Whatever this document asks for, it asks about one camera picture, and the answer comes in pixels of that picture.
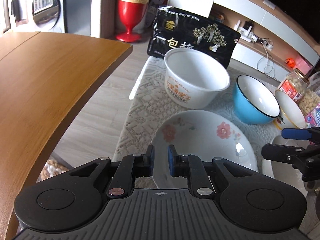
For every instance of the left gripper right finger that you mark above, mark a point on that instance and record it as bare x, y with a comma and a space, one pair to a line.
196, 172

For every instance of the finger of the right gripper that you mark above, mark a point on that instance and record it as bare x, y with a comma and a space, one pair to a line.
310, 134
300, 158

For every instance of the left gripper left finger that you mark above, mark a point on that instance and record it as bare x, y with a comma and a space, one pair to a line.
124, 173

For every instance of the white bowl yellow rim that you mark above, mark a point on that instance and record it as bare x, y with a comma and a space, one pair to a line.
290, 114

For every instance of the grey white ceramic bowl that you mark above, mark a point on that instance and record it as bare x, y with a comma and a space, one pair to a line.
303, 180

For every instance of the floral white plate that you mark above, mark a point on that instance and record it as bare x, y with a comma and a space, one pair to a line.
201, 133

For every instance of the blue enamel bowl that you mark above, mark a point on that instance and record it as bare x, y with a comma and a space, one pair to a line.
254, 103

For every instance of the white paper bowl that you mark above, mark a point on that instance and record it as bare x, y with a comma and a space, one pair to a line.
193, 79

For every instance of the pink marshmallow bag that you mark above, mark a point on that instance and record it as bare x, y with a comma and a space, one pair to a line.
313, 117

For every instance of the large clear peanut jar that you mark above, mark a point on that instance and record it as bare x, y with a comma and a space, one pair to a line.
311, 97

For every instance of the peanut jar red label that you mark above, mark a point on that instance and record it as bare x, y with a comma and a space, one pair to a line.
294, 85

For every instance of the white lace tablecloth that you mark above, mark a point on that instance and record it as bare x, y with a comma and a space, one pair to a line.
151, 106

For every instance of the orange pumpkin toy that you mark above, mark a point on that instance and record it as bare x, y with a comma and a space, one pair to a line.
290, 62

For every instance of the white power strip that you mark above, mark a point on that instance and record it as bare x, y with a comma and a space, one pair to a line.
247, 33

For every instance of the wooden table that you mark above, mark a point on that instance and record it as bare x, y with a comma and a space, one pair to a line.
46, 79

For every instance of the black plum snack bag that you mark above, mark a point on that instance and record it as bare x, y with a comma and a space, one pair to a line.
177, 28

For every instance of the washing machine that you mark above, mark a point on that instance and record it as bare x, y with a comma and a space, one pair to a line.
59, 16

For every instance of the woven rope basket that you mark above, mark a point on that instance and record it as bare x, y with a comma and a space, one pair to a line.
51, 169

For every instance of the white wall shelf unit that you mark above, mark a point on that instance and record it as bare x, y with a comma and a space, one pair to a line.
289, 39

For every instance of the red pedestal trash bin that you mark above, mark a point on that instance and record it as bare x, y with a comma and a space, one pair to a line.
131, 12

